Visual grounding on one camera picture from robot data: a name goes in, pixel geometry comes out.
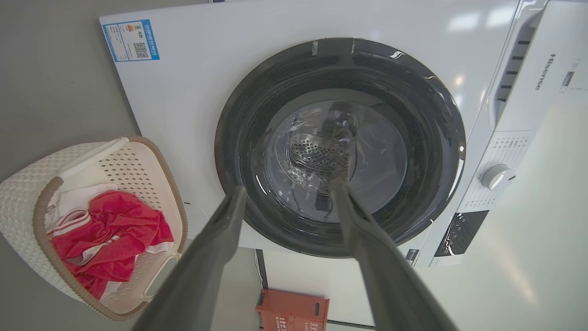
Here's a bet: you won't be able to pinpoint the white Hisense detergent drawer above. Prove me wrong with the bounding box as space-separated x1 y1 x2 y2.
492 0 588 113

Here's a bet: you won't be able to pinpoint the red garment with white stripes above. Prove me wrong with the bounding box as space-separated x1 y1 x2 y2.
51 191 175 300

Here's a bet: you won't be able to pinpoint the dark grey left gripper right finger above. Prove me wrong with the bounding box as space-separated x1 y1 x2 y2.
334 182 460 331

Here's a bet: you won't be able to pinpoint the white front-load washing machine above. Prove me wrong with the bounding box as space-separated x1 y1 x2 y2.
99 0 588 268

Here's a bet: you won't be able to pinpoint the black washer display panel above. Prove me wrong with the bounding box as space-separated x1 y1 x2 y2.
434 210 490 257

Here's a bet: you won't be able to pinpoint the blue energy label sticker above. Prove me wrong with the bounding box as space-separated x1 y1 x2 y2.
102 19 160 63

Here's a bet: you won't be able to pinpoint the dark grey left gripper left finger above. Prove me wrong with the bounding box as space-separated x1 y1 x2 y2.
131 186 248 331

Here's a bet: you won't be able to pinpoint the cream perforated laundry basket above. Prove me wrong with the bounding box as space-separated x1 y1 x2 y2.
0 136 188 321

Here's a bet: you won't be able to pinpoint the round dark glass washer door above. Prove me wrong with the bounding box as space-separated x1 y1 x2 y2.
215 38 467 258

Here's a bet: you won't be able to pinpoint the red plastic box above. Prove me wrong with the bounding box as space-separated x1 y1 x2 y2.
255 289 330 331

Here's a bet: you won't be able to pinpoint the round white drain filter cover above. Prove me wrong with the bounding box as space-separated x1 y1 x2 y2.
183 201 217 240

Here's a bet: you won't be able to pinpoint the white washer control knob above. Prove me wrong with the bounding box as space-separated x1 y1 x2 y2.
481 164 516 191

